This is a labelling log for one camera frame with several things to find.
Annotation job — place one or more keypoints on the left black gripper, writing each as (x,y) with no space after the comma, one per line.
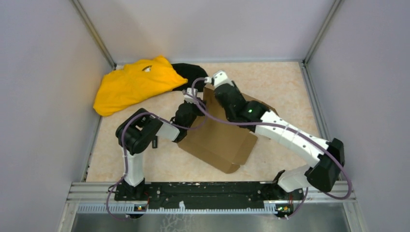
(201,110)

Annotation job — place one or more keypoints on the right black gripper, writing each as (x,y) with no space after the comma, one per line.
(238,92)

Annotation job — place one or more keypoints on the brown cardboard box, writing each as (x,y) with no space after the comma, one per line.
(224,147)

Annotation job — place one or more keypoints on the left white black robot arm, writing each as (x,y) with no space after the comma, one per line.
(142,129)

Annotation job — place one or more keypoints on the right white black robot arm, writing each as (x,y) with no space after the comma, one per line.
(323,158)

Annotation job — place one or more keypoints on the black cloth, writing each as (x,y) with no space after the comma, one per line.
(190,72)

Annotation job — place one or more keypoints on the black blue marker pen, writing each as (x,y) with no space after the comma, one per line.
(155,142)

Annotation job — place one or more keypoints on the yellow shirt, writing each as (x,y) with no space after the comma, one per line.
(134,83)

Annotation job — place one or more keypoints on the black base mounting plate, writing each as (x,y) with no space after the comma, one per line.
(212,195)

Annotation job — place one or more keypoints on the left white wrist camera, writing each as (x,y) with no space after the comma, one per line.
(190,95)

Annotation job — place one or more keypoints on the aluminium frame rail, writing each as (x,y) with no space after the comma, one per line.
(98,197)

